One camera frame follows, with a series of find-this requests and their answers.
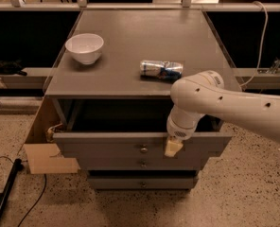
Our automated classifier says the black object on ledge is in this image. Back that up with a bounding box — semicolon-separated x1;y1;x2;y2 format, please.
0;61;27;76

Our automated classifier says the crumpled item in box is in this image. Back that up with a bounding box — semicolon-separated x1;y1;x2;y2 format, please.
45;124;63;143

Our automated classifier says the grey bottom drawer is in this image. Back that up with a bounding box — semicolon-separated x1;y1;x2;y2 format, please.
89;177;198;190

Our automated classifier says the grey top drawer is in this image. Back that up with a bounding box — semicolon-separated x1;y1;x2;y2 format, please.
54;131;232;159

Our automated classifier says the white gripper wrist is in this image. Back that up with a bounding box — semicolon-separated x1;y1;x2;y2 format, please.
165;106;203;157

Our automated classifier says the white ceramic bowl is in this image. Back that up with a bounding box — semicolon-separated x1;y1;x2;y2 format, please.
65;33;104;65

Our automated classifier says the grey drawer cabinet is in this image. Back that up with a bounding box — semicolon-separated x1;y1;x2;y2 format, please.
45;9;239;178

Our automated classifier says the grey drawer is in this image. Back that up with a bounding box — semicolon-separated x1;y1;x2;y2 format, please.
54;131;232;159
89;177;198;190
78;157;207;170

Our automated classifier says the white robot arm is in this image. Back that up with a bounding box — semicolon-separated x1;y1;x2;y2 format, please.
165;71;280;157

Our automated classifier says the metal bracket strut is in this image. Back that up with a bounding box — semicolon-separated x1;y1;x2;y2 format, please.
257;58;280;74

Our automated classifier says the white hanging cable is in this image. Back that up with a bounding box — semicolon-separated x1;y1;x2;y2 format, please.
239;0;270;88

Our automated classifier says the grey middle drawer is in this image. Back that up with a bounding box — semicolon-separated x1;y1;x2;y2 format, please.
78;157;207;170

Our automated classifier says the cardboard box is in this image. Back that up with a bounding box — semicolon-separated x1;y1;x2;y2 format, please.
23;97;79;174

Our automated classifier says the black floor cable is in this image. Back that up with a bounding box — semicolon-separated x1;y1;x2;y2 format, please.
0;155;48;227

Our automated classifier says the black pole on floor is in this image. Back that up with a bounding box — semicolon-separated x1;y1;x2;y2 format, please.
0;158;24;220

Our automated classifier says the crushed silver blue can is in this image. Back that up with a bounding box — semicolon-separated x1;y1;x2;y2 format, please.
140;61;184;80

